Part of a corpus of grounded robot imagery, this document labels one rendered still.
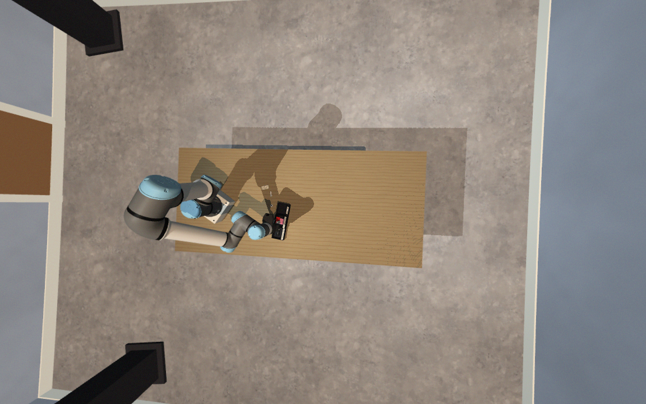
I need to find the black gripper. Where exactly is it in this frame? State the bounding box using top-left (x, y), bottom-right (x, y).
top-left (262, 213), bottom-right (280, 236)

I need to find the black rack of three labelled bins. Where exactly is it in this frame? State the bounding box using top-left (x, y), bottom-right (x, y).
top-left (271, 203), bottom-right (291, 240)

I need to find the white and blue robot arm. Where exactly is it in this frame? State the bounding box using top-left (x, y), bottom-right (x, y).
top-left (124, 175), bottom-right (270, 253)

